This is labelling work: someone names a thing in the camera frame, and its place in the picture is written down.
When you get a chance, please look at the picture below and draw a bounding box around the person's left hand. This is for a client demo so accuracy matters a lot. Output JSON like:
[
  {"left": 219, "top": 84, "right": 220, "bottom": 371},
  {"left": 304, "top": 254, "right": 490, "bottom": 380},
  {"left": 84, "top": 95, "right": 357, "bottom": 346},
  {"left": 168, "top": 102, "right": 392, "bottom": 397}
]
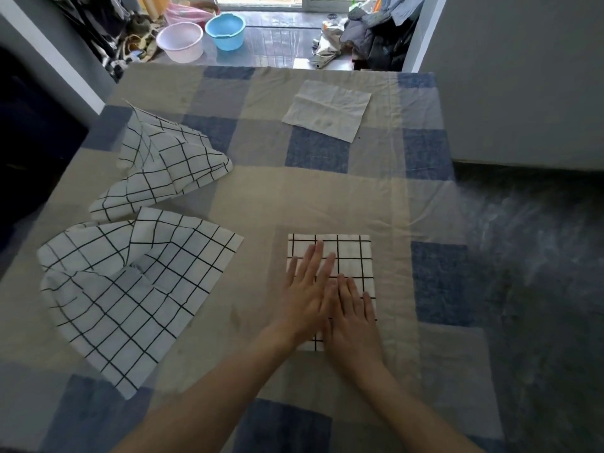
[{"left": 275, "top": 240, "right": 339, "bottom": 347}]

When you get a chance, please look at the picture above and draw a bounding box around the person's right hand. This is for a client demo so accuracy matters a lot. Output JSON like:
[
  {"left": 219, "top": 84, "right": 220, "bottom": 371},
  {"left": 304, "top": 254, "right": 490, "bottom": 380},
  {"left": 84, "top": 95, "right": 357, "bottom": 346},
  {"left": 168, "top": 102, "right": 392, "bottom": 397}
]
[{"left": 323, "top": 273, "right": 384, "bottom": 375}]

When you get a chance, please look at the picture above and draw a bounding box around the person's right forearm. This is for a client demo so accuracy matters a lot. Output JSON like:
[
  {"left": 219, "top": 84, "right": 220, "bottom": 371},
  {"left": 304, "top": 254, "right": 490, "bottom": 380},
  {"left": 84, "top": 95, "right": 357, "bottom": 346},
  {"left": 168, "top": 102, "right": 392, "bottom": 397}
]
[{"left": 347, "top": 358, "right": 484, "bottom": 453}]

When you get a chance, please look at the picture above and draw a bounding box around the person's left forearm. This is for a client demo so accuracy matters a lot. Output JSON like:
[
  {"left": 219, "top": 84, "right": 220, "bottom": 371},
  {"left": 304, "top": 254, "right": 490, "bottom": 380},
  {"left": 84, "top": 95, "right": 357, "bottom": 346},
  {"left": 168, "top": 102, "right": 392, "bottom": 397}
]
[{"left": 111, "top": 327, "right": 303, "bottom": 453}]

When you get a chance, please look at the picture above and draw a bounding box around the blue beige checkered bedsheet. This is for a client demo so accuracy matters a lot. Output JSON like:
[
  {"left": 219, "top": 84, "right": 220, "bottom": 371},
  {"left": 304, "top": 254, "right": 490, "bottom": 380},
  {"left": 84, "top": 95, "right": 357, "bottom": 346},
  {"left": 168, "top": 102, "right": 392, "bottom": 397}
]
[{"left": 0, "top": 63, "right": 506, "bottom": 453}]

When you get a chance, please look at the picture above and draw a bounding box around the plain white cloth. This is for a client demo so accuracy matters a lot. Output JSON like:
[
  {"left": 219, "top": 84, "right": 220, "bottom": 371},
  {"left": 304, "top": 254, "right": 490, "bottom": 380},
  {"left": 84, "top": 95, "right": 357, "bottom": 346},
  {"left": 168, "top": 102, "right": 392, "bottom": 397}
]
[{"left": 281, "top": 79, "right": 372, "bottom": 144}]

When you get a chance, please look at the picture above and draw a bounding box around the large black grid white cloth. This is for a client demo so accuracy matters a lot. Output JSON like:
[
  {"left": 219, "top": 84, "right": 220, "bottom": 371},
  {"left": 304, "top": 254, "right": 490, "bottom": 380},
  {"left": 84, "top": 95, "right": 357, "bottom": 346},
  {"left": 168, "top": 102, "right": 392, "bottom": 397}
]
[{"left": 37, "top": 207, "right": 245, "bottom": 401}]

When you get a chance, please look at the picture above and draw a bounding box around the crumpled black grid white cloth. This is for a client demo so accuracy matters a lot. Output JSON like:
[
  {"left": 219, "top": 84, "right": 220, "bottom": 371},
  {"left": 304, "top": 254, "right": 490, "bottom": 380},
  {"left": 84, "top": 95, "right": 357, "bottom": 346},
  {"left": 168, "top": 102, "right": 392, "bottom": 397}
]
[{"left": 88, "top": 101, "right": 235, "bottom": 223}]

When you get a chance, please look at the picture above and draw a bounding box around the white crumpled bag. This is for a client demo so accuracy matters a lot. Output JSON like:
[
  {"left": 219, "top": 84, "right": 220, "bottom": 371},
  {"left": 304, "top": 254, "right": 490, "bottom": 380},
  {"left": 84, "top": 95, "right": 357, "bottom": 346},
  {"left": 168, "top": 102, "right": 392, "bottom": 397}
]
[{"left": 311, "top": 18, "right": 352, "bottom": 70}]

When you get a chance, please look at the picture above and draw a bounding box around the pile of dark clothes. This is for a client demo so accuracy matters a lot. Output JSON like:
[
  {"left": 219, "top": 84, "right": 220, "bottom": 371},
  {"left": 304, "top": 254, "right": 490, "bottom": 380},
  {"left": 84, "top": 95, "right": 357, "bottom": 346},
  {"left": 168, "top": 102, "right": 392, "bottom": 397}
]
[{"left": 340, "top": 0, "right": 428, "bottom": 72}]

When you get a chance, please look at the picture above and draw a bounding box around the blue plastic basin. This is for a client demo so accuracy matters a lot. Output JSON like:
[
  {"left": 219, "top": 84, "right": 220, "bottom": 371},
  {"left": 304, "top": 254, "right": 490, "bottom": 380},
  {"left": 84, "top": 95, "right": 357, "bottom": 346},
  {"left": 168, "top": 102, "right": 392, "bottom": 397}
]
[{"left": 204, "top": 12, "right": 247, "bottom": 52}]

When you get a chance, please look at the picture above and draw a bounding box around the pink plastic basin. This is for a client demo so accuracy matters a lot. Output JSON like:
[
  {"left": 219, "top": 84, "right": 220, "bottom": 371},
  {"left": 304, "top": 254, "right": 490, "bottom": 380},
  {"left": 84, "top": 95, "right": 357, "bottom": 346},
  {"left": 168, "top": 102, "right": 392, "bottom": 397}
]
[{"left": 155, "top": 21, "right": 205, "bottom": 64}]

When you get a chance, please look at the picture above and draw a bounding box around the sliding glass door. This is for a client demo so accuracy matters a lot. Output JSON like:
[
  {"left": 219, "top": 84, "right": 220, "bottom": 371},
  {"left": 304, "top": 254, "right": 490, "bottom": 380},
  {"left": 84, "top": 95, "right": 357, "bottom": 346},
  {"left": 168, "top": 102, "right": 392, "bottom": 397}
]
[{"left": 169, "top": 0, "right": 378, "bottom": 15}]

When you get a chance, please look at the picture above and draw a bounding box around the pink plastic bag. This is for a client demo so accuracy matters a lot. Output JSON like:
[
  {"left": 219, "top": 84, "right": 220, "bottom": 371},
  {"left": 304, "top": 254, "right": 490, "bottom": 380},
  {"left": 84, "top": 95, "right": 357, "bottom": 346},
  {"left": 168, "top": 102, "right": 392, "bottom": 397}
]
[{"left": 164, "top": 3, "right": 214, "bottom": 28}]

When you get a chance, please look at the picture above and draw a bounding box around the dark cabinet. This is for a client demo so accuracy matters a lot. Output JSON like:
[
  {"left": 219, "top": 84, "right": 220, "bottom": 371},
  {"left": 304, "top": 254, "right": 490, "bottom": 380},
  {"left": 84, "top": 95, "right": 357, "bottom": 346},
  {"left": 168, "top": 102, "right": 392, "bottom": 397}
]
[{"left": 0, "top": 44, "right": 91, "bottom": 267}]

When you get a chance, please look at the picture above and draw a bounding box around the pile of patterned clothes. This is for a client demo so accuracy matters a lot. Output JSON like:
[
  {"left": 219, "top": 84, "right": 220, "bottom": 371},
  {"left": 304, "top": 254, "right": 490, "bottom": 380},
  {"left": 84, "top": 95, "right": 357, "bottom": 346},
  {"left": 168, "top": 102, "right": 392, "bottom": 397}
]
[{"left": 68, "top": 0, "right": 168, "bottom": 83}]

